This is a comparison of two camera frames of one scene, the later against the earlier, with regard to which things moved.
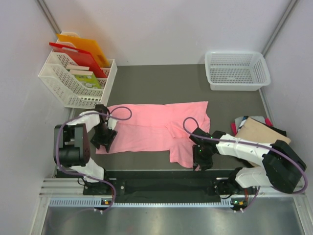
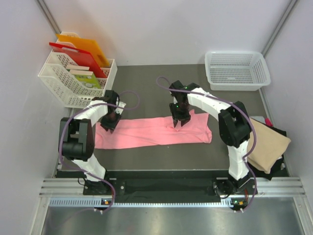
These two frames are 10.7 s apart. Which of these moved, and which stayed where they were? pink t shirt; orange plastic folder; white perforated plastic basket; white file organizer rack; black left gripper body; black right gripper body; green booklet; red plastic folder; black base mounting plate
Moved: pink t shirt; black right gripper body; black left gripper body
Stayed: red plastic folder; green booklet; black base mounting plate; orange plastic folder; white file organizer rack; white perforated plastic basket
